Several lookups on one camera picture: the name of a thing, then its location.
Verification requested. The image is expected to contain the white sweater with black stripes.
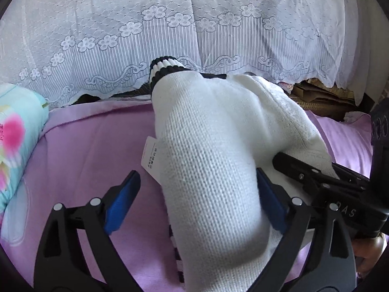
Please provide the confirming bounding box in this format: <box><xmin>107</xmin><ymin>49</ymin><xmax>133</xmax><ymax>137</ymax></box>
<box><xmin>150</xmin><ymin>57</ymin><xmax>334</xmax><ymax>291</ymax></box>

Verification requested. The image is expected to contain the person's right hand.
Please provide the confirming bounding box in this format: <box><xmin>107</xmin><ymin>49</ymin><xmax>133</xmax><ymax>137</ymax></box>
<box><xmin>352</xmin><ymin>233</ymin><xmax>387</xmax><ymax>278</ymax></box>

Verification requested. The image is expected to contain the dark brown blanket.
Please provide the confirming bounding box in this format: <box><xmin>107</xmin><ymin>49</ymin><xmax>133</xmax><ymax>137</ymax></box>
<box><xmin>289</xmin><ymin>78</ymin><xmax>375</xmax><ymax>121</ymax></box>

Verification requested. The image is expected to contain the purple bed sheet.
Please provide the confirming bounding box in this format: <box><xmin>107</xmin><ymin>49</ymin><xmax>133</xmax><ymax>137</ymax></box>
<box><xmin>0</xmin><ymin>98</ymin><xmax>375</xmax><ymax>292</ymax></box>

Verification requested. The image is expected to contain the white garment tag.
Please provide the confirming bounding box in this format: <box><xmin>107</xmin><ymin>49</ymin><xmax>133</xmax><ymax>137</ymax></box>
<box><xmin>141</xmin><ymin>137</ymin><xmax>161</xmax><ymax>185</ymax></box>

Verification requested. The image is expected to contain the floral turquoise pink quilt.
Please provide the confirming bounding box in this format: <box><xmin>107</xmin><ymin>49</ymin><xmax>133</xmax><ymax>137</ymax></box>
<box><xmin>0</xmin><ymin>83</ymin><xmax>49</xmax><ymax>214</ymax></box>

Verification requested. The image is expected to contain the white lace cover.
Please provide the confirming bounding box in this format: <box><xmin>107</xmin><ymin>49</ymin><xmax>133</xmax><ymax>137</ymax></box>
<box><xmin>1</xmin><ymin>0</ymin><xmax>388</xmax><ymax>108</ymax></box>

